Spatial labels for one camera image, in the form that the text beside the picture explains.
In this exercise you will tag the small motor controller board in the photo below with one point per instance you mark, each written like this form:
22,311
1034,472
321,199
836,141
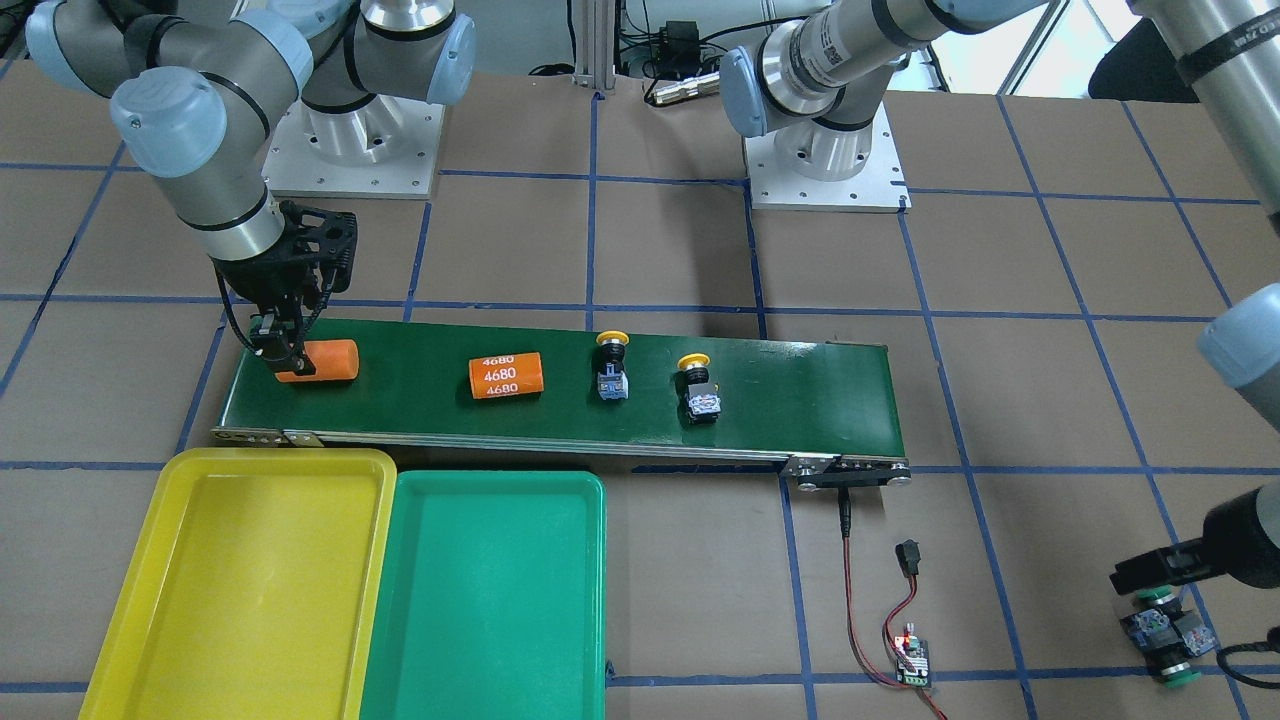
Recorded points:
913,662

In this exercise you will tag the silver cylinder on floor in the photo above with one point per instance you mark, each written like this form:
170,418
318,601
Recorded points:
685,90

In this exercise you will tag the aluminium frame post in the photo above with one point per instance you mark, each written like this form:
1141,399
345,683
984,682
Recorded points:
594,38

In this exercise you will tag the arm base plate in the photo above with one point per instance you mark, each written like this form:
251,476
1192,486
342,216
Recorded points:
388,149
814,168

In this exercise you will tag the green conveyor belt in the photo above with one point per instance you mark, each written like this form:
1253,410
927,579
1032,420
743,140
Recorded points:
826,415

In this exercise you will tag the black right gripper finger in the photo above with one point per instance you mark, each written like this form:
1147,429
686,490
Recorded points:
269,342
297,361

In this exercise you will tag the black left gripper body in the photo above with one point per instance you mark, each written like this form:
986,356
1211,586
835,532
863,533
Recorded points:
1236,538

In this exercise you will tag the green push button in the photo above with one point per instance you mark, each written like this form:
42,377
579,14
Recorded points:
1151,621
1176,644

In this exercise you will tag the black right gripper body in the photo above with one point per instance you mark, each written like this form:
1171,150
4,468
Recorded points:
256,279

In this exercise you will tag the yellow push button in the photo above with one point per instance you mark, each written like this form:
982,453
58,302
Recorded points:
700,398
609,366

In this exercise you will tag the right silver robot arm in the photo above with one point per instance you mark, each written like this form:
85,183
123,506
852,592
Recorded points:
361,85

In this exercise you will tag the green plastic tray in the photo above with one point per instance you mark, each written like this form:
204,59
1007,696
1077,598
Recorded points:
492,598

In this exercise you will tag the yellow plastic tray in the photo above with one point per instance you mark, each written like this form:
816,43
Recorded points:
252,589

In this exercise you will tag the black inline switch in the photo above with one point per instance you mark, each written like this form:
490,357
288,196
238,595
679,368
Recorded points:
909,556

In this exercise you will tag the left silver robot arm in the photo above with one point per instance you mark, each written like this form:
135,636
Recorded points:
1039,301

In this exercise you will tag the orange cylinder marked 4680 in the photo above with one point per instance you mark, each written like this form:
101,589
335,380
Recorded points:
507,375

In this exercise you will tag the plain orange cylinder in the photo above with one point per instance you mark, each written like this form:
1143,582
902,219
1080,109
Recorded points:
333,361

